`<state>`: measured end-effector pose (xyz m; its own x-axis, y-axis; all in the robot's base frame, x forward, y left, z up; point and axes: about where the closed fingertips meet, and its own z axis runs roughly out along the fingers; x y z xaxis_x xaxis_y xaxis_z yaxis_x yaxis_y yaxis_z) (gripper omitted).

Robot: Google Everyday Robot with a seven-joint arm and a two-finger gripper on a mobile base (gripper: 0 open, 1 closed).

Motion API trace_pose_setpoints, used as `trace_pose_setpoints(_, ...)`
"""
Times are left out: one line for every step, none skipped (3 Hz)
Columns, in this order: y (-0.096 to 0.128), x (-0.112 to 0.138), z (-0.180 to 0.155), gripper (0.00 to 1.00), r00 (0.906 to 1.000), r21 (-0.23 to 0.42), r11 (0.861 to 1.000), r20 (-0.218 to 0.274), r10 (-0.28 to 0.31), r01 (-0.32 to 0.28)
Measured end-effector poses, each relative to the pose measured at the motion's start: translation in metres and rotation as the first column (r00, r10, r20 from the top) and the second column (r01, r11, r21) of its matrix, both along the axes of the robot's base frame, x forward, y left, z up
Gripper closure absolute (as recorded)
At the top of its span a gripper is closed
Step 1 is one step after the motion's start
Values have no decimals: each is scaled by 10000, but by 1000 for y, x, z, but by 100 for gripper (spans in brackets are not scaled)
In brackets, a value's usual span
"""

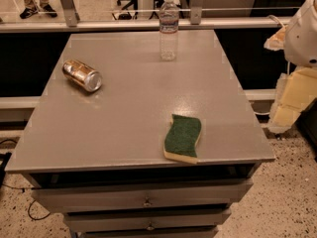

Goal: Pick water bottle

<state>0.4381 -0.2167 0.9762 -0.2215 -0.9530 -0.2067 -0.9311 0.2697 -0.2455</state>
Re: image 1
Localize black floor cable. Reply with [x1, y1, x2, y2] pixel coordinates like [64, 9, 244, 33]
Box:
[0, 138, 52, 222]

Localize black office chair base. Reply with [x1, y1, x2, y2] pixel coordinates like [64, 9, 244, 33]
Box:
[114, 0, 158, 20]

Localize grey drawer cabinet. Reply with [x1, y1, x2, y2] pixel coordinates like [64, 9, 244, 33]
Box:
[7, 30, 273, 238]

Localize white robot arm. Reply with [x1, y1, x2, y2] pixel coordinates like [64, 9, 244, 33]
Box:
[264, 0, 317, 67]

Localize green and yellow sponge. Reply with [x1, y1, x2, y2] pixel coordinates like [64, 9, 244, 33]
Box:
[163, 114, 202, 164]

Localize metal drawer knob lower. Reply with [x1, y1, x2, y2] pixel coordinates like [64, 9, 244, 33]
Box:
[146, 223, 155, 231]

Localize metal guard rail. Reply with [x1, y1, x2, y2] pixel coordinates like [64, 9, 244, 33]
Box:
[0, 0, 305, 33]

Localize metal drawer knob upper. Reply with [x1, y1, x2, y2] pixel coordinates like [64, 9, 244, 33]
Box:
[143, 198, 153, 207]

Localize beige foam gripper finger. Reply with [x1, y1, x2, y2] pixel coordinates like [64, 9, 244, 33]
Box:
[264, 26, 287, 51]

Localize metal drawer knob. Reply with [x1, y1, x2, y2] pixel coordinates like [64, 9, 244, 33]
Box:
[143, 198, 153, 207]
[146, 223, 155, 231]

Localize person's legs with shoes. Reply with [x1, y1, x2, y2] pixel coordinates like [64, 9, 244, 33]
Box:
[13, 0, 58, 20]

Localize shiny metal can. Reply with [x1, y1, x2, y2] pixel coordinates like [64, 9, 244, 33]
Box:
[62, 59, 102, 92]

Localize clear plastic water bottle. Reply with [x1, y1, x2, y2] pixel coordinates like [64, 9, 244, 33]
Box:
[158, 0, 179, 60]

